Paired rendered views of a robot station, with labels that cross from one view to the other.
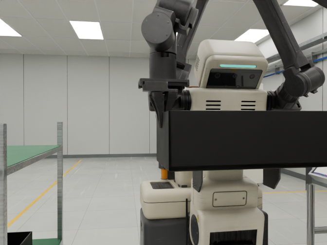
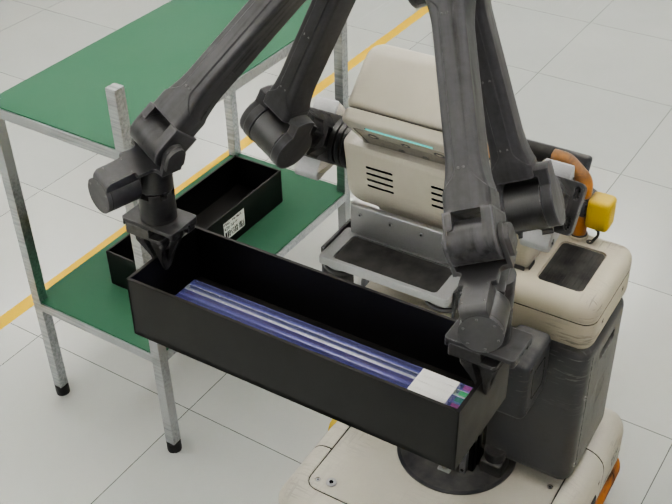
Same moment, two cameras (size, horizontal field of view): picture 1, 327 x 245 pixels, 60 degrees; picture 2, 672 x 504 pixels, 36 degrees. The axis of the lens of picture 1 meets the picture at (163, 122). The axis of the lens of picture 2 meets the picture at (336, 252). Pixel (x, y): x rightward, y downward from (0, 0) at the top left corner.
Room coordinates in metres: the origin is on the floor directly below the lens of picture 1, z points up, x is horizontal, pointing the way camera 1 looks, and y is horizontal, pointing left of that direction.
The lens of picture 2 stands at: (-0.23, -1.10, 2.12)
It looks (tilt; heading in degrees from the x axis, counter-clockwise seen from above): 37 degrees down; 41
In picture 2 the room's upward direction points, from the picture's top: 2 degrees counter-clockwise
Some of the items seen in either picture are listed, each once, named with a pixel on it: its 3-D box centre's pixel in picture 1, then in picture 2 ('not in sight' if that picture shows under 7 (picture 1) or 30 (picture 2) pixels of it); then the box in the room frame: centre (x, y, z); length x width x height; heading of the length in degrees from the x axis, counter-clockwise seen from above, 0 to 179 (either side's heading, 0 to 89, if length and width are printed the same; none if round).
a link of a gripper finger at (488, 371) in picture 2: not in sight; (480, 363); (0.69, -0.55, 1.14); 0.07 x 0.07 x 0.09; 9
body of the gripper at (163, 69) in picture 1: (162, 72); (157, 206); (0.60, 0.00, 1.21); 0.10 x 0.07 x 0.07; 99
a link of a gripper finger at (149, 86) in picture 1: (158, 105); (158, 241); (0.60, 0.01, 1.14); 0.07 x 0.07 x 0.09; 9
